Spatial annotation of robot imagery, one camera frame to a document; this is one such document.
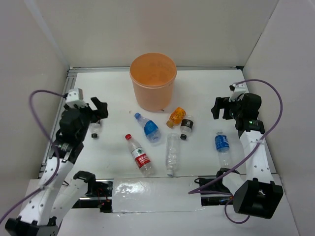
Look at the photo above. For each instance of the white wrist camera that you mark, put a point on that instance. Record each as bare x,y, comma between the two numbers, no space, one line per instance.
237,91
74,98

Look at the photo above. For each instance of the red label water bottle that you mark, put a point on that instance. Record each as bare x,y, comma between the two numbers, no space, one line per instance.
139,156

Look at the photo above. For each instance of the clear unlabeled plastic bottle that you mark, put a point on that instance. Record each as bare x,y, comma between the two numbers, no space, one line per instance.
172,154

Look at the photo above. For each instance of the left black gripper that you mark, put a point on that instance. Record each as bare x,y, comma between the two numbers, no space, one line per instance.
102,111

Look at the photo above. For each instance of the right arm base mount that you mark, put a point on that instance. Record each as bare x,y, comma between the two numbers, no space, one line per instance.
220,195

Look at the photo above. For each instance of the blue label bottle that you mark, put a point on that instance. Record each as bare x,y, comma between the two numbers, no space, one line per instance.
150,129
223,149

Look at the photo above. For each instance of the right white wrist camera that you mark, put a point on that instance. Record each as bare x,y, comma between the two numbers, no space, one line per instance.
237,91

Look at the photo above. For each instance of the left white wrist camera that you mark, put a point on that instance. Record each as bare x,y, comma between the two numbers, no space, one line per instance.
74,98

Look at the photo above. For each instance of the black label small bottle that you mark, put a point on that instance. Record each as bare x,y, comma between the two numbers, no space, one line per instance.
186,127

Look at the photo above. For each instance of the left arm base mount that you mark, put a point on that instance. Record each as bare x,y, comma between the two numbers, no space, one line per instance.
99,198

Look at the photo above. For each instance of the orange small plastic bottle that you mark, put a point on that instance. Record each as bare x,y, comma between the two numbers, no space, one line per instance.
176,117

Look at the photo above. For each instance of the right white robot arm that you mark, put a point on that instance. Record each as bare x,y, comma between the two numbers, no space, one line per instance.
257,195

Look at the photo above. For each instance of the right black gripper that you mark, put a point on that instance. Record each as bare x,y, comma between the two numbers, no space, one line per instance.
220,103

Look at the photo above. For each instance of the small clear black-cap bottle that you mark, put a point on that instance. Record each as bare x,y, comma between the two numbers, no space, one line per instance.
95,129

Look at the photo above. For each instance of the orange plastic bin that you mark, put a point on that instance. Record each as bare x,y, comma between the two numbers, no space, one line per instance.
153,78

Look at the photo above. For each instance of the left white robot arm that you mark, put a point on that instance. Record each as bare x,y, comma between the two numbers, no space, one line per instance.
48,205

